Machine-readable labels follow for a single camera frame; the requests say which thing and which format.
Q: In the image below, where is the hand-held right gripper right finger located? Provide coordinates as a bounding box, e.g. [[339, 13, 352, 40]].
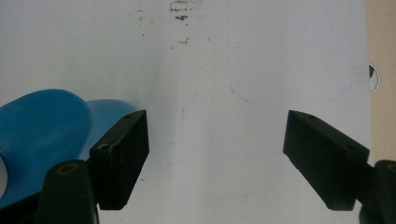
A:
[[282, 109, 371, 212]]

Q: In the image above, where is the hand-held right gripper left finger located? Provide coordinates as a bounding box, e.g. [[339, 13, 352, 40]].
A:
[[89, 109, 150, 211]]

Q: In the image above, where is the round black white sticker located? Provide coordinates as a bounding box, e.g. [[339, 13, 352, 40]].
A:
[[368, 61, 381, 96]]

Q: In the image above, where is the white paper table mat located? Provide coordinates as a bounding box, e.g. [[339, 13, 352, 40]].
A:
[[0, 0, 374, 224]]

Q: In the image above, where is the blue rubber shoe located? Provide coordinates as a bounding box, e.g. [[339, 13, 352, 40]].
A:
[[0, 89, 95, 210], [78, 99, 139, 161]]

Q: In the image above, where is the light wooden table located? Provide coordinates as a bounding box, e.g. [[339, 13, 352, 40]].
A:
[[364, 0, 396, 162]]

